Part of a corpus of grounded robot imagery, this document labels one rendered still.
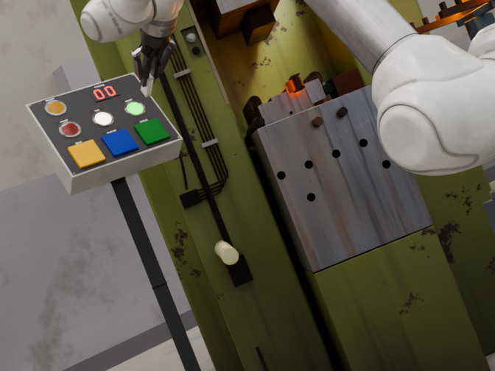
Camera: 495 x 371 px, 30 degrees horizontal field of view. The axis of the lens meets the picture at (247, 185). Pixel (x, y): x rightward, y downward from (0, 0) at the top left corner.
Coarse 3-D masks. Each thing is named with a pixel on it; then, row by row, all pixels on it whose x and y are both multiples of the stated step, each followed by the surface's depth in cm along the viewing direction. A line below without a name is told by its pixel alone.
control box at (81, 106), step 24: (72, 96) 256; (120, 96) 260; (144, 96) 262; (24, 120) 255; (48, 120) 249; (72, 120) 251; (120, 120) 254; (144, 120) 256; (168, 120) 258; (48, 144) 246; (72, 144) 245; (96, 144) 247; (144, 144) 251; (168, 144) 253; (72, 168) 241; (96, 168) 242; (120, 168) 248; (144, 168) 255; (72, 192) 244
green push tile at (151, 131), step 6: (150, 120) 256; (156, 120) 256; (138, 126) 253; (144, 126) 254; (150, 126) 254; (156, 126) 255; (162, 126) 255; (138, 132) 252; (144, 132) 252; (150, 132) 253; (156, 132) 253; (162, 132) 254; (144, 138) 251; (150, 138) 252; (156, 138) 252; (162, 138) 253; (150, 144) 251
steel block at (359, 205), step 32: (352, 96) 268; (288, 128) 266; (320, 128) 267; (256, 160) 301; (288, 160) 266; (320, 160) 267; (352, 160) 267; (288, 192) 266; (320, 192) 266; (352, 192) 267; (384, 192) 268; (416, 192) 268; (288, 224) 280; (320, 224) 266; (352, 224) 267; (384, 224) 268; (416, 224) 268; (320, 256) 266; (352, 256) 267
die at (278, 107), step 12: (312, 84) 273; (276, 96) 272; (288, 96) 273; (300, 96) 273; (312, 96) 273; (324, 96) 273; (264, 108) 272; (276, 108) 272; (288, 108) 272; (300, 108) 273; (264, 120) 272; (276, 120) 272
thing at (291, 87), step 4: (292, 76) 263; (296, 76) 263; (288, 80) 271; (292, 80) 268; (296, 80) 263; (300, 80) 271; (288, 84) 271; (292, 84) 271; (296, 84) 264; (300, 84) 263; (284, 88) 283; (288, 88) 271; (292, 88) 271; (296, 88) 267; (300, 88) 263; (292, 92) 272; (296, 92) 271
